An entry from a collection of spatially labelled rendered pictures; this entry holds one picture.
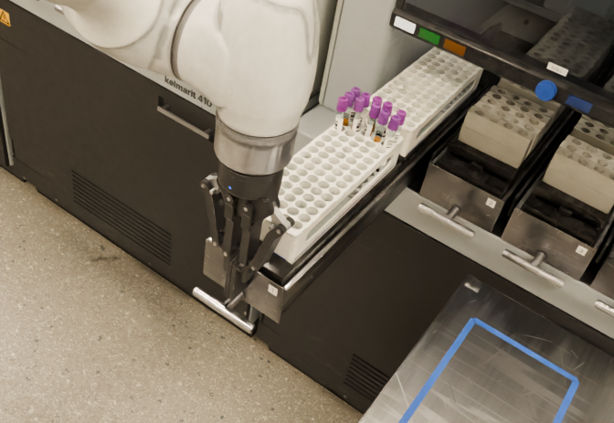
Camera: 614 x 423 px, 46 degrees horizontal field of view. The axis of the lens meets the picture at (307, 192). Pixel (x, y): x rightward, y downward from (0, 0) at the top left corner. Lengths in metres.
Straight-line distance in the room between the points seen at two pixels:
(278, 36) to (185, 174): 0.94
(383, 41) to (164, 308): 1.00
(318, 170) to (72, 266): 1.14
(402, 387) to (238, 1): 0.47
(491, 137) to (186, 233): 0.79
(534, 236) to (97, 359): 1.11
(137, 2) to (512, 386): 0.60
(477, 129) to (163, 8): 0.64
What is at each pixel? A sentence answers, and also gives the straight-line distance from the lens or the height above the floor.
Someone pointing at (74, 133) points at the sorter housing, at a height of 0.39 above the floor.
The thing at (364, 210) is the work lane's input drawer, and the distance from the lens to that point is 1.07.
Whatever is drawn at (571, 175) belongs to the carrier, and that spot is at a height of 0.85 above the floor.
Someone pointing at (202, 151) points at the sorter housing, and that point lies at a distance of 1.51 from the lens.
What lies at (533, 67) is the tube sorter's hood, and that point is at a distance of 1.14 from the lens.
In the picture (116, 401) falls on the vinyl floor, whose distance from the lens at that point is 1.78.
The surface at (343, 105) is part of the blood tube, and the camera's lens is 1.08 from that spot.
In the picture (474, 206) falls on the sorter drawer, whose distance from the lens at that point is 1.20.
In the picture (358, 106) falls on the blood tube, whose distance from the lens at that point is 1.09.
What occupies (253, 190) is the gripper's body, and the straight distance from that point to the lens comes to 0.80.
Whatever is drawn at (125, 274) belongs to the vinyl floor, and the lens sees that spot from 2.02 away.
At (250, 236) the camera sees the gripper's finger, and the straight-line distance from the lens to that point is 0.87.
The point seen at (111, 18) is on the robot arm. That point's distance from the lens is 0.72.
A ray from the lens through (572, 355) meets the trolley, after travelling 0.98.
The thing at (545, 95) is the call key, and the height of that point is 0.98.
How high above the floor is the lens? 1.51
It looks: 41 degrees down
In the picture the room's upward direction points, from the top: 11 degrees clockwise
